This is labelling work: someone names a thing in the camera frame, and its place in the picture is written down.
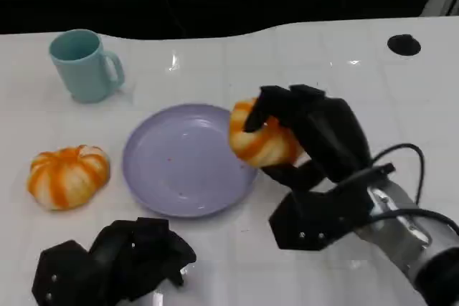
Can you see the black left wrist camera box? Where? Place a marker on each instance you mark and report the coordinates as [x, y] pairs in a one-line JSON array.
[[62, 273]]

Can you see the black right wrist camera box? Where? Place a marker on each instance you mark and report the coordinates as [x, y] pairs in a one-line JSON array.
[[315, 220]]

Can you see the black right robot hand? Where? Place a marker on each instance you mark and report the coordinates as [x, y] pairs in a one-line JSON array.
[[330, 130]]

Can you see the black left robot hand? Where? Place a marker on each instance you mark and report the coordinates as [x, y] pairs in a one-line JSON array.
[[140, 252]]

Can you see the lilac plate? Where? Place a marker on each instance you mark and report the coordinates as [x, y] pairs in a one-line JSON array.
[[186, 162]]

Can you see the pale green mug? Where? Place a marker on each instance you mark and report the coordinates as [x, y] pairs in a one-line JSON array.
[[84, 76]]

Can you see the orange white toy bread roll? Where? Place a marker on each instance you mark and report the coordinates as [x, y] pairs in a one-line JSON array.
[[68, 177], [258, 144]]

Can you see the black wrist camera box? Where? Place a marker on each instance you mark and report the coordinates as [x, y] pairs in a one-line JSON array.
[[315, 220], [62, 273]]

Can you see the black round table grommet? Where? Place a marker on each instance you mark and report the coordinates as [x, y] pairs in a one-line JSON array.
[[403, 45]]

